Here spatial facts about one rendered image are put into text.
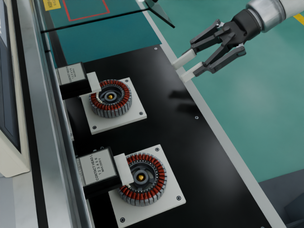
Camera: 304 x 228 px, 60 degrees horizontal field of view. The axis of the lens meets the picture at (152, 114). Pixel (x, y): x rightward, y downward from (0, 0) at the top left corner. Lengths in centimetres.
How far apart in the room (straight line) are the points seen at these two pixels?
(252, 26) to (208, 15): 180
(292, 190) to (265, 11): 108
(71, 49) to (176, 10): 168
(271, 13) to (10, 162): 64
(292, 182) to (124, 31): 115
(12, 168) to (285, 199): 141
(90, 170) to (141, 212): 16
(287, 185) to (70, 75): 127
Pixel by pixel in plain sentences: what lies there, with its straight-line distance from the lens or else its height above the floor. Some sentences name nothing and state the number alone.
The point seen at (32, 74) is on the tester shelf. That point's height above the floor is 112.
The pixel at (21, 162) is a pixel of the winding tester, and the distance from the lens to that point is 26.
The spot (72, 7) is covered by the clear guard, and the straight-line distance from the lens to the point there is 55.
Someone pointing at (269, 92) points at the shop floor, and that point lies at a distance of 195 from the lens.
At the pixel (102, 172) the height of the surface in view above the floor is 92.
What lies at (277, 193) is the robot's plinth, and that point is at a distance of 155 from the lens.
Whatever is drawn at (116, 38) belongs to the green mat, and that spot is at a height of 75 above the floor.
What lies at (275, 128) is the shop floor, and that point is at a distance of 177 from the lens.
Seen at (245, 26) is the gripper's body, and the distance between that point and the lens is 72.
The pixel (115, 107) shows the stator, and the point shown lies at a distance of 67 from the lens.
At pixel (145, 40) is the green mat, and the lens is 97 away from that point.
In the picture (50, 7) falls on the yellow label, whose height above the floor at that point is 107.
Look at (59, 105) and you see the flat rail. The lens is 41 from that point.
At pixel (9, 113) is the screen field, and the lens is 27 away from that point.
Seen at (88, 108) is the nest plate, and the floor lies 78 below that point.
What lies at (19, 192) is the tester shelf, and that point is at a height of 112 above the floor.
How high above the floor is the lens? 134
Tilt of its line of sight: 54 degrees down
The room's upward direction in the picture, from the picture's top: straight up
